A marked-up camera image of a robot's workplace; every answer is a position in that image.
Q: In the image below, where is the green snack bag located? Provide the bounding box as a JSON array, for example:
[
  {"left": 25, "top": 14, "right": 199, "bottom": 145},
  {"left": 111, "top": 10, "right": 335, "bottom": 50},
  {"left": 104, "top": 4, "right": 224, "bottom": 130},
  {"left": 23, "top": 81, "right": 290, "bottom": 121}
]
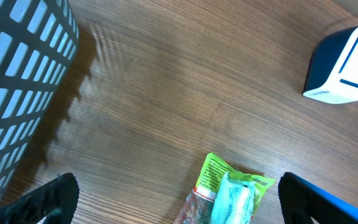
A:
[{"left": 174, "top": 152, "right": 275, "bottom": 223}]

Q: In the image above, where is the grey plastic shopping basket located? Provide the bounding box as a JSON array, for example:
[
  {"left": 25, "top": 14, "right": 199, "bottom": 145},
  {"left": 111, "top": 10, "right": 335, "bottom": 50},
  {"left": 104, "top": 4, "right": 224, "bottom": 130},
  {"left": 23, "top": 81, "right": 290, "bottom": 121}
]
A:
[{"left": 0, "top": 0, "right": 79, "bottom": 201}]

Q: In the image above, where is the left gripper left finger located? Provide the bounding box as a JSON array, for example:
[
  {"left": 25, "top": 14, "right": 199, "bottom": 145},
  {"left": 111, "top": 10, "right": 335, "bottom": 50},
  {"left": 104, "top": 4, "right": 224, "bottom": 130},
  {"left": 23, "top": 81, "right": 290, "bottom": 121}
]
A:
[{"left": 0, "top": 173, "right": 80, "bottom": 224}]

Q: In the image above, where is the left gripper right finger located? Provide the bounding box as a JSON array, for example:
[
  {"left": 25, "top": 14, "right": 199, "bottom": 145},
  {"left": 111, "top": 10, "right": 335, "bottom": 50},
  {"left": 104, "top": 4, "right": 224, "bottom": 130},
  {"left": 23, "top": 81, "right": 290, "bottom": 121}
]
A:
[{"left": 278, "top": 172, "right": 358, "bottom": 224}]

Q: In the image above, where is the teal wrapped packet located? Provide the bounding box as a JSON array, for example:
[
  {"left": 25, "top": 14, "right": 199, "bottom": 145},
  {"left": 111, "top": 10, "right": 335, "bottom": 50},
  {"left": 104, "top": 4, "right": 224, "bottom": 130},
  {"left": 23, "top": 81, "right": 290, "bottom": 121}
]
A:
[{"left": 210, "top": 172, "right": 255, "bottom": 224}]

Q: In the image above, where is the white barcode scanner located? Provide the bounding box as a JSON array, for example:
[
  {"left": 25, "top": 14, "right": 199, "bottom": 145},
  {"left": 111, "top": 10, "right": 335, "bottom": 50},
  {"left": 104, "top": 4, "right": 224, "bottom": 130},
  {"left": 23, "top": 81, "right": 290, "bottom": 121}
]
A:
[{"left": 303, "top": 26, "right": 358, "bottom": 105}]

